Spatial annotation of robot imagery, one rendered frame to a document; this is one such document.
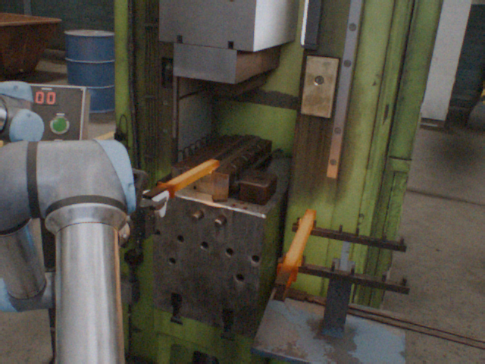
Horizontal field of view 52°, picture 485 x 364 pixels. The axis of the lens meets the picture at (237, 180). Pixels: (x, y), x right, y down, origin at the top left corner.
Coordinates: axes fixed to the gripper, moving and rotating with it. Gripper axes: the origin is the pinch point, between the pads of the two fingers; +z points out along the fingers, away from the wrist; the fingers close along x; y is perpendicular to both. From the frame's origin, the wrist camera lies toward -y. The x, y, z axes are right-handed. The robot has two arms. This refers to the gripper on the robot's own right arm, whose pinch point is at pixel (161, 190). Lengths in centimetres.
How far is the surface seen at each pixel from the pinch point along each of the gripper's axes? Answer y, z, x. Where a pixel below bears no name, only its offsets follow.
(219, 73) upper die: -27.4, 26.7, 3.1
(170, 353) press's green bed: 73, 24, -10
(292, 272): 10.9, -5.8, 37.8
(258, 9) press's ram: -46, 28, 13
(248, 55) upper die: -32.2, 36.5, 8.1
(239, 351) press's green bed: 62, 23, 16
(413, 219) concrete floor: 98, 256, 64
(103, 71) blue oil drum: 40, 376, -295
